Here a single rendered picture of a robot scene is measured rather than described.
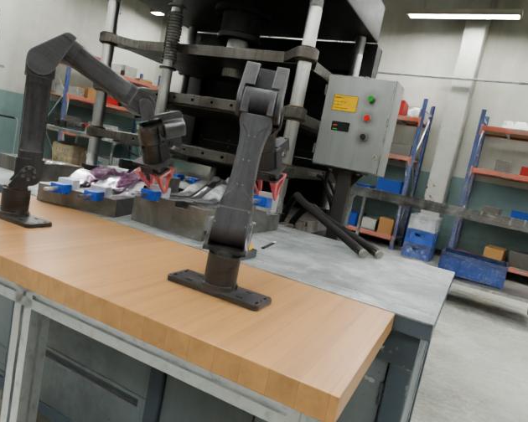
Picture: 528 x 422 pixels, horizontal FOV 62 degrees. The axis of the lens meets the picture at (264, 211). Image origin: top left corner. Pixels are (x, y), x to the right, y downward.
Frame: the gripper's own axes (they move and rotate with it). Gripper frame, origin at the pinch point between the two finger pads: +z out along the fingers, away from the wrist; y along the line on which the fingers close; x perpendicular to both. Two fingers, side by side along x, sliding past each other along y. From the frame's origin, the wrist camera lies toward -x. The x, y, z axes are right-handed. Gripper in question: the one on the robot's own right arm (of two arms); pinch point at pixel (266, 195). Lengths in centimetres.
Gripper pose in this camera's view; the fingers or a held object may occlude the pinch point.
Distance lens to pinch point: 127.7
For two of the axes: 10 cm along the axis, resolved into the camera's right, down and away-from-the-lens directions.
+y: -8.8, -2.1, 4.3
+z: 0.4, 8.6, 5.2
